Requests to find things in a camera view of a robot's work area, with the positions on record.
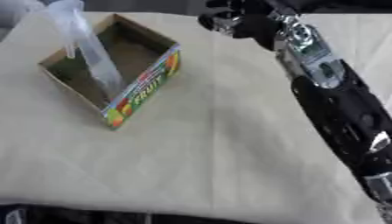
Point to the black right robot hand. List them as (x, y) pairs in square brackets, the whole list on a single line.
[(254, 26)]

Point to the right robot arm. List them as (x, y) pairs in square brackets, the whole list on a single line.
[(339, 99)]

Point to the cardboard box with fruit print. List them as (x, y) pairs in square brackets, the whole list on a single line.
[(133, 78)]

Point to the clear plastic bottle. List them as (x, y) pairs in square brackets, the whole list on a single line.
[(92, 52)]

